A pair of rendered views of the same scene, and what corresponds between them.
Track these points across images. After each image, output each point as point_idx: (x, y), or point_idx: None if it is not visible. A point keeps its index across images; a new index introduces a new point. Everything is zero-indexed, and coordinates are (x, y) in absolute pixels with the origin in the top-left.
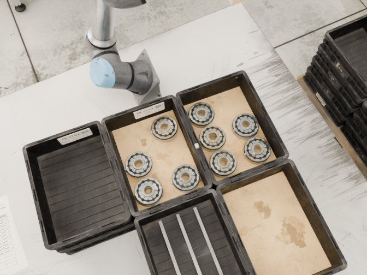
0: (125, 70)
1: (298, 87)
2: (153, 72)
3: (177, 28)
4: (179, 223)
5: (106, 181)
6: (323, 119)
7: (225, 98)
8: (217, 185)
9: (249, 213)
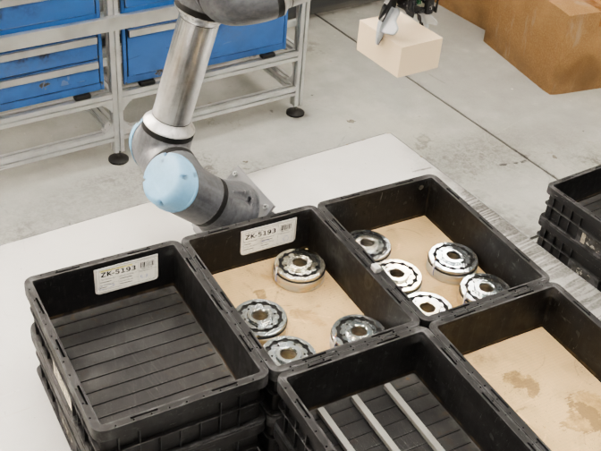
0: (213, 179)
1: (527, 239)
2: (260, 197)
3: (280, 165)
4: (363, 410)
5: (193, 355)
6: (586, 282)
7: (402, 231)
8: (429, 321)
9: (497, 390)
